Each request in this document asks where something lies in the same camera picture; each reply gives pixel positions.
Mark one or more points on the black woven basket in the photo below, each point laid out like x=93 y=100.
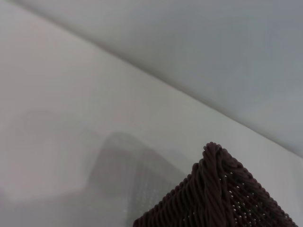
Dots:
x=213 y=196

